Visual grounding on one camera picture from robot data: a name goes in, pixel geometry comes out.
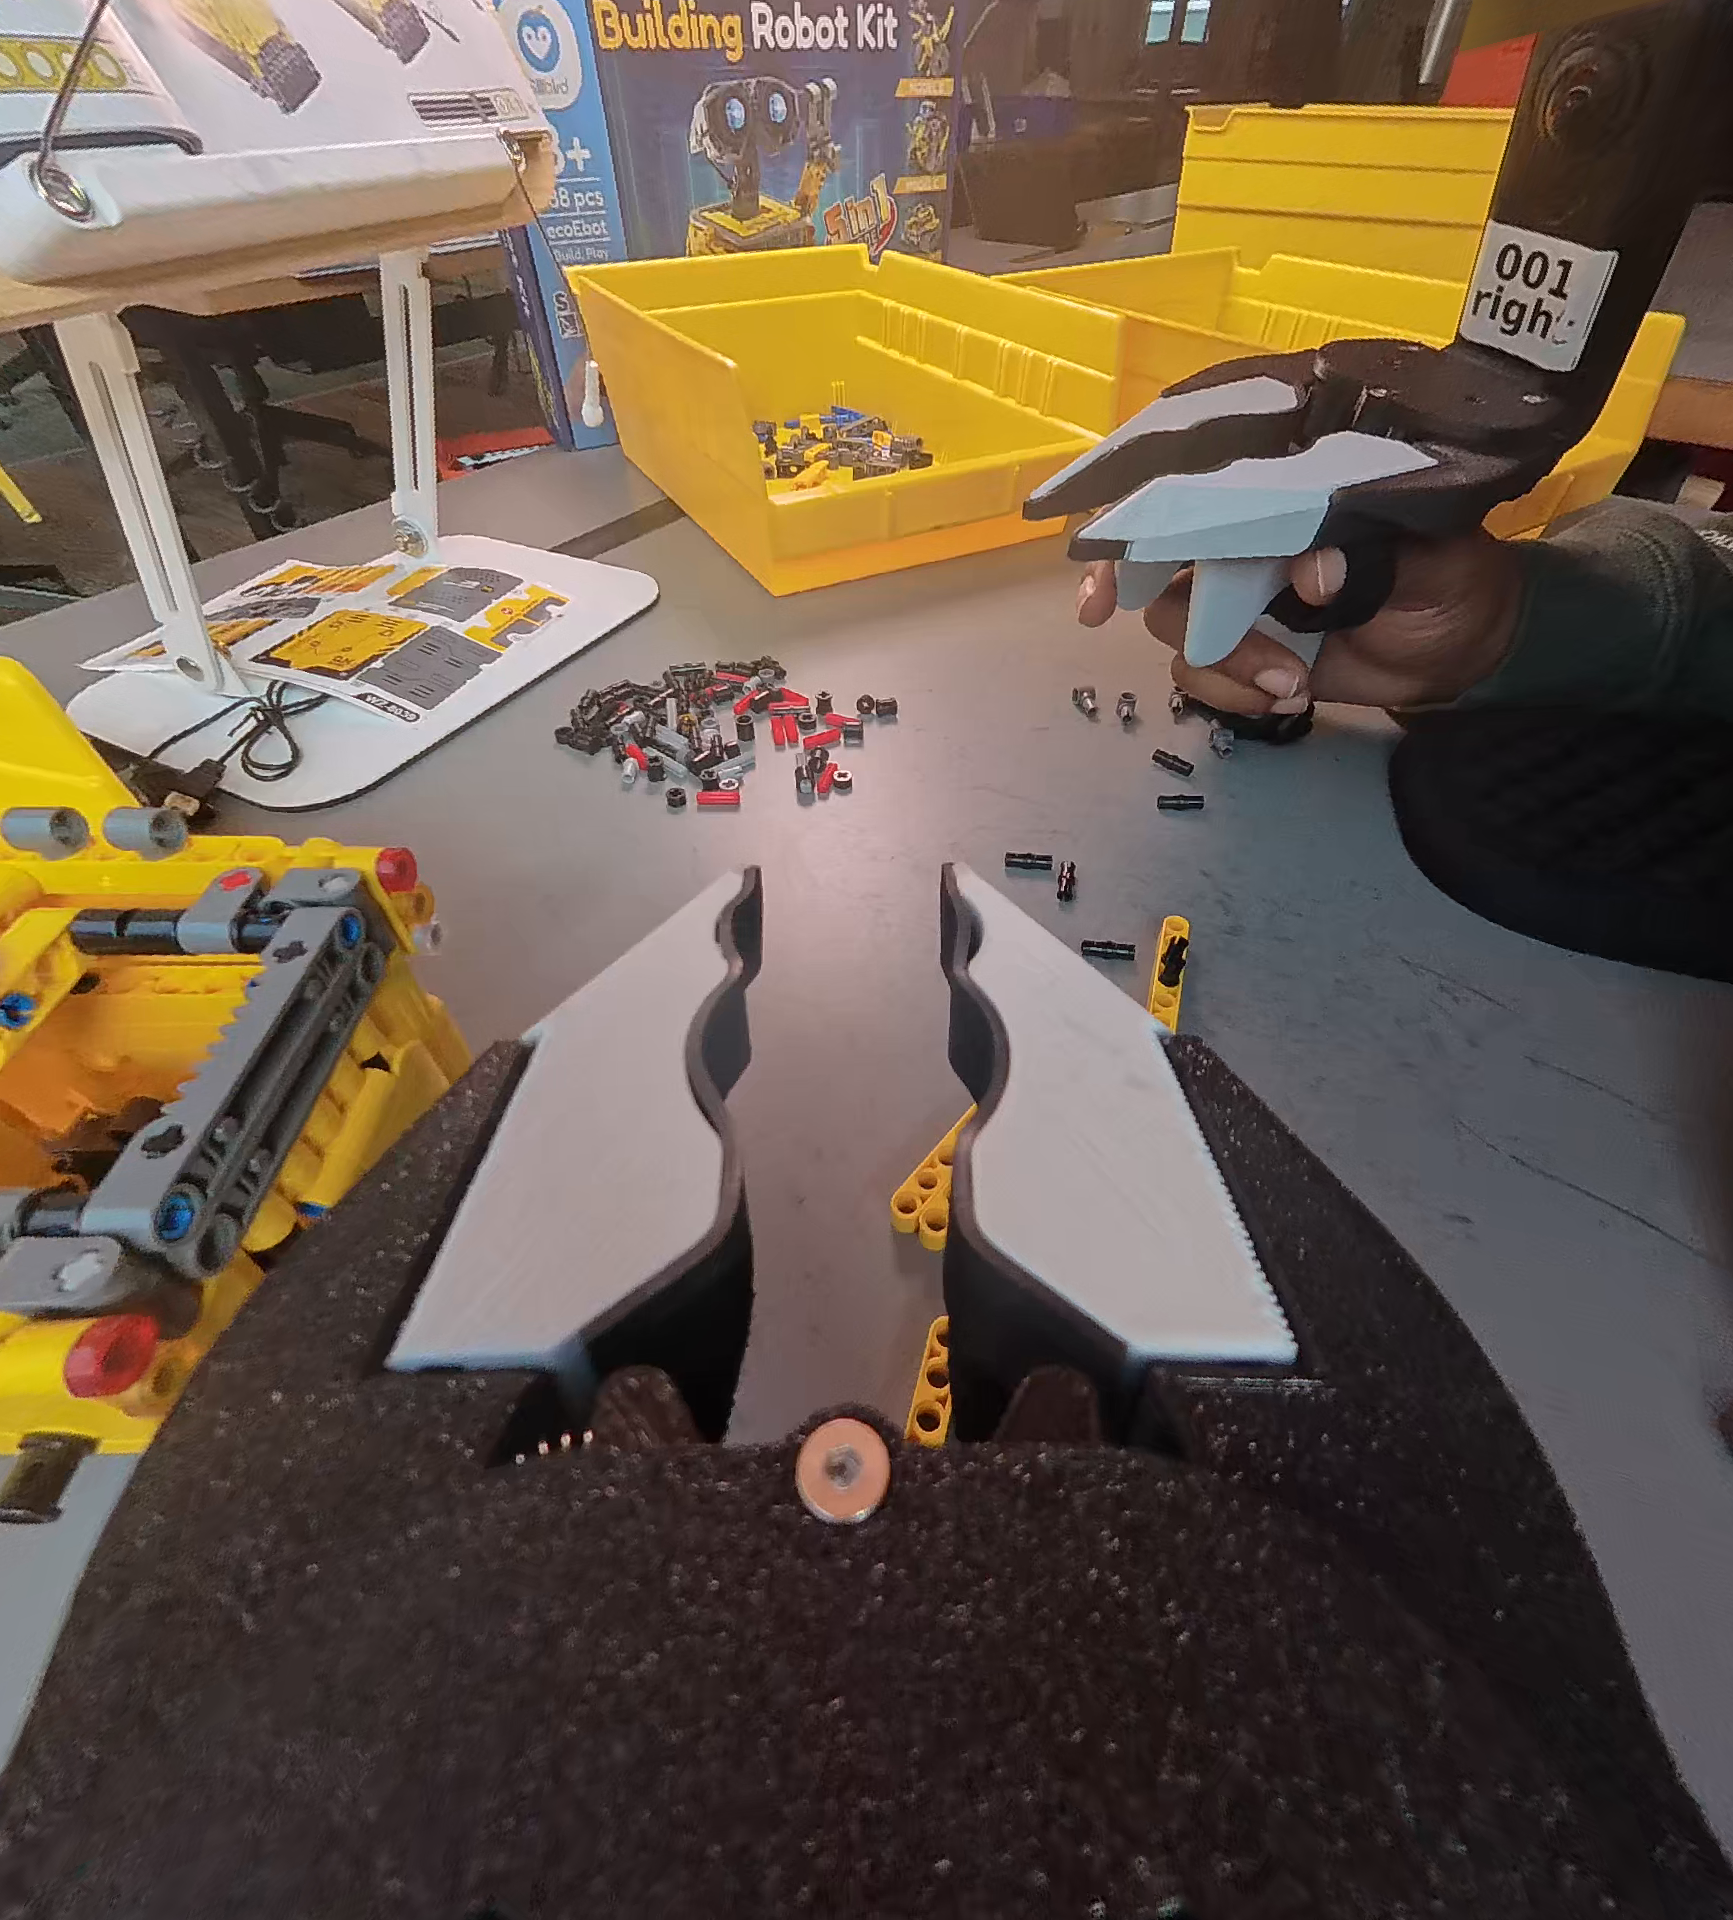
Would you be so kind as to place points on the white book stand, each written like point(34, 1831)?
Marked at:
point(551, 614)

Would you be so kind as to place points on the lego instruction booklet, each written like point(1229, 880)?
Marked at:
point(207, 61)

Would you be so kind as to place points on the colourful lego set box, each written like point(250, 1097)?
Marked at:
point(777, 120)

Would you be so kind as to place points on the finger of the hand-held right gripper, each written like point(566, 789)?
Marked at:
point(1198, 428)
point(1242, 503)

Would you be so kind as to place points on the yellow grey sticker sheet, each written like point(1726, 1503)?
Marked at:
point(358, 638)

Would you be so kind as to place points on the pile of red black lego pieces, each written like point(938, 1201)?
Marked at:
point(717, 734)

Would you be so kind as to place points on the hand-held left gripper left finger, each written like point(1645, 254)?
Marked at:
point(567, 1201)

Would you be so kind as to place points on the yellow lego vehicle model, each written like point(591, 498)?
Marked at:
point(132, 1080)

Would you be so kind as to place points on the pile of grey blue lego pieces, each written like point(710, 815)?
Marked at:
point(843, 451)

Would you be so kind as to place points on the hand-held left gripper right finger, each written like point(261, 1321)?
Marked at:
point(1121, 1185)

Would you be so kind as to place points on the black lego pins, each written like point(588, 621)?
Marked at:
point(1179, 803)

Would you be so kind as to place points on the black bumpy cushion pad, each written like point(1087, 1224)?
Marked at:
point(1601, 841)

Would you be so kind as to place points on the person's right hand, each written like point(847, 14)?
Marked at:
point(1436, 614)

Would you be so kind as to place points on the small black clip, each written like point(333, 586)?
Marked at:
point(177, 789)

